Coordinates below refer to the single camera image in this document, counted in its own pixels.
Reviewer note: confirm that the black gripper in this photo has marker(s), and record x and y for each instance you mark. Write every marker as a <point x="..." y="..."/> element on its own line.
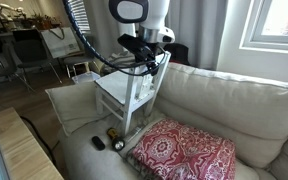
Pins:
<point x="148" y="56"/>

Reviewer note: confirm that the grey white patterned blanket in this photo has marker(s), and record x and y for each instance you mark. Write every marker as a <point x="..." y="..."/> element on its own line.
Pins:
<point x="117" y="60"/>

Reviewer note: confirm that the potted plant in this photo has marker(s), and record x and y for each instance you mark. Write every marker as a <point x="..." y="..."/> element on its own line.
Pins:
<point x="44" y="21"/>

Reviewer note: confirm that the grey office chair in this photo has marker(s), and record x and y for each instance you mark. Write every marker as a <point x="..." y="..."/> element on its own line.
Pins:
<point x="74" y="60"/>

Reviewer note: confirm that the yellow black flashlight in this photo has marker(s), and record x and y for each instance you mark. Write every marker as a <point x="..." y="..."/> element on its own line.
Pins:
<point x="115" y="140"/>

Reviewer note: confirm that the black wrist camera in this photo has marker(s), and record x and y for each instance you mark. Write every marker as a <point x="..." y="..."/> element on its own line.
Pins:
<point x="130" y="41"/>

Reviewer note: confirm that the red patterned cushion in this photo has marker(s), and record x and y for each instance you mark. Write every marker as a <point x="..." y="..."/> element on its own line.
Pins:
<point x="190" y="150"/>

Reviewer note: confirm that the beige throw pillow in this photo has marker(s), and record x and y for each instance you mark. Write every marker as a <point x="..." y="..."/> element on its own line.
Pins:
<point x="70" y="106"/>

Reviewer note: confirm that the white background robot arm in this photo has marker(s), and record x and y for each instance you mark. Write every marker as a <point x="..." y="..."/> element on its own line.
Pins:
<point x="9" y="11"/>

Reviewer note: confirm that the beige fabric sofa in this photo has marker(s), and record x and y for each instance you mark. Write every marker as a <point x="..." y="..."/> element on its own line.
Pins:
<point x="244" y="100"/>

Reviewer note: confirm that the white window blind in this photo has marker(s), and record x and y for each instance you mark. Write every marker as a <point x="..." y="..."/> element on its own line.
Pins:
<point x="80" y="16"/>

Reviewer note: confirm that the white framed window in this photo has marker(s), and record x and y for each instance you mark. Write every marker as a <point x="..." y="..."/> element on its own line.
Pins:
<point x="277" y="23"/>

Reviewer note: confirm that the clear plastic storage bin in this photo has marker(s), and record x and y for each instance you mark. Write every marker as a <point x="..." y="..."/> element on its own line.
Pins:
<point x="84" y="77"/>

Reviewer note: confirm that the black remote control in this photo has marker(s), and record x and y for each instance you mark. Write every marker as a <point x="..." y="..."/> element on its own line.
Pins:
<point x="98" y="143"/>

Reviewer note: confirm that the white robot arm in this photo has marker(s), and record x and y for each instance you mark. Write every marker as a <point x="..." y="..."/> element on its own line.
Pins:
<point x="150" y="16"/>

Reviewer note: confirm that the light wooden table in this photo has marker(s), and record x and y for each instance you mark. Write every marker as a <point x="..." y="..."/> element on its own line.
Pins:
<point x="20" y="146"/>

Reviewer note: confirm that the white wooden child chair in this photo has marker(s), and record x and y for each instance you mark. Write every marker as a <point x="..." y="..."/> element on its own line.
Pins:
<point x="114" y="85"/>

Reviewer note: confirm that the white tote bag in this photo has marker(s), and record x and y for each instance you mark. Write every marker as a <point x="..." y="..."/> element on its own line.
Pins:
<point x="60" y="41"/>

